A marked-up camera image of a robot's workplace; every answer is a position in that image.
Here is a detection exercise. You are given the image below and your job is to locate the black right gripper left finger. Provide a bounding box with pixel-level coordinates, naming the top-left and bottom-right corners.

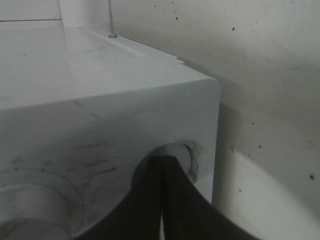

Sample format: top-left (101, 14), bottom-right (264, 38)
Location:
top-left (77, 156), bottom-right (164, 240)

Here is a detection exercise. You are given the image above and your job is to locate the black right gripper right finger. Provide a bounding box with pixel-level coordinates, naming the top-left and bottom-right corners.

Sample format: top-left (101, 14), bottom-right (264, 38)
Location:
top-left (161, 156), bottom-right (255, 240)

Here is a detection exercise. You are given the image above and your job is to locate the round white door button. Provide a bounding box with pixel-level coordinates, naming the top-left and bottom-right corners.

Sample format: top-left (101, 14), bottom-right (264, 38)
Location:
top-left (148, 143), bottom-right (199, 183)

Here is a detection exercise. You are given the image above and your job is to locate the lower white timer knob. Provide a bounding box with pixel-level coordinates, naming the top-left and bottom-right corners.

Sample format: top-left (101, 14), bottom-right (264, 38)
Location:
top-left (0, 167), bottom-right (83, 240)

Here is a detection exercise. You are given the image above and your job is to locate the white microwave oven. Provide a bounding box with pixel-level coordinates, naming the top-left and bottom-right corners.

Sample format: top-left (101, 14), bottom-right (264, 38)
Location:
top-left (0, 27), bottom-right (220, 240)

